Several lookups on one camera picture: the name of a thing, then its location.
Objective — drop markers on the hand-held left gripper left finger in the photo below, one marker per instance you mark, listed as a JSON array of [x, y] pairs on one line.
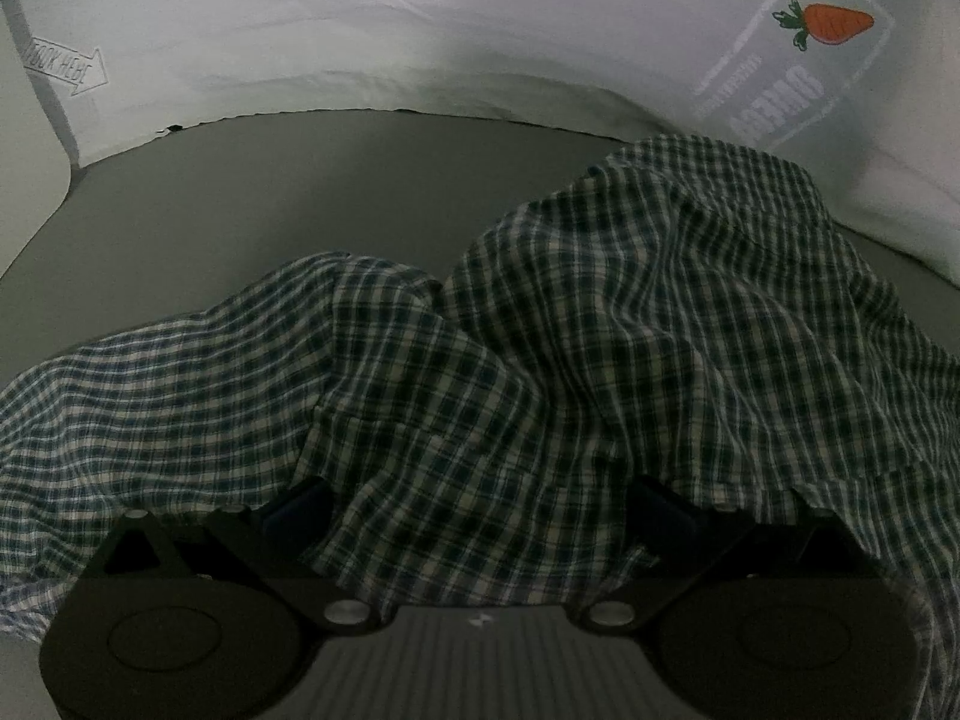
[[301, 504]]

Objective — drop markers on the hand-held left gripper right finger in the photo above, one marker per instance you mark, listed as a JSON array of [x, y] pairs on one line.
[[661, 504]]

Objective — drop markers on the green plaid shirt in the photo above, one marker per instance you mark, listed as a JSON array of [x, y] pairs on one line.
[[570, 330]]

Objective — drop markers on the plain white pillow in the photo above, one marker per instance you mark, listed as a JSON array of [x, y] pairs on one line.
[[30, 157]]

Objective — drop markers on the white printed quilt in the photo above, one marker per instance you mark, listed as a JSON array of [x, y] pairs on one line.
[[420, 22]]

